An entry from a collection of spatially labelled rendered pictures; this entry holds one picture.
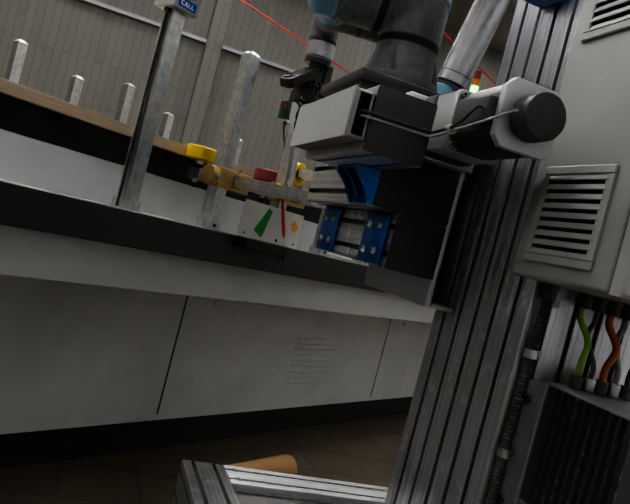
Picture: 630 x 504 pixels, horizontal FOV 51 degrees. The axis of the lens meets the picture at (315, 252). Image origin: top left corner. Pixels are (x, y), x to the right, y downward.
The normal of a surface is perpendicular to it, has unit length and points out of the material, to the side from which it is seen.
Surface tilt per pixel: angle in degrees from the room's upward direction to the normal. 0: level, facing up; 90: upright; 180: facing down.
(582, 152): 90
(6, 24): 90
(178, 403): 90
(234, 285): 90
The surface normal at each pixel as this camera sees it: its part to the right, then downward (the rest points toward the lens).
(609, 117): -0.92, -0.24
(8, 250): 0.78, 0.22
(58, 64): 0.30, 0.10
